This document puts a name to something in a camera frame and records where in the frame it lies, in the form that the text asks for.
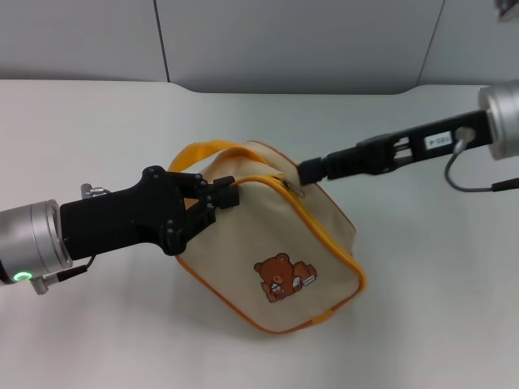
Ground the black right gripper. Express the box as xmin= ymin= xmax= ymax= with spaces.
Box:
xmin=298 ymin=108 xmax=495 ymax=186

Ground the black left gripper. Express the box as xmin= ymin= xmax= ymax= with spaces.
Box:
xmin=59 ymin=165 xmax=241 ymax=257

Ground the silver metal zipper pull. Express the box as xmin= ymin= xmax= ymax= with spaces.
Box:
xmin=282 ymin=177 xmax=308 ymax=200

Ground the beige food bag yellow zipper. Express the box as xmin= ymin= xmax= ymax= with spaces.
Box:
xmin=167 ymin=139 xmax=369 ymax=336

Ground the left gripper cable with plug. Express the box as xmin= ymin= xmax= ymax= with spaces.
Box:
xmin=34 ymin=183 xmax=113 ymax=296

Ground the gripper cable with plug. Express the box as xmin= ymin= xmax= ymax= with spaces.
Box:
xmin=34 ymin=183 xmax=113 ymax=296
xmin=444 ymin=126 xmax=519 ymax=194

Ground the right gripper cable with plug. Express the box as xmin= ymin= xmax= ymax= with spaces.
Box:
xmin=444 ymin=126 xmax=519 ymax=194

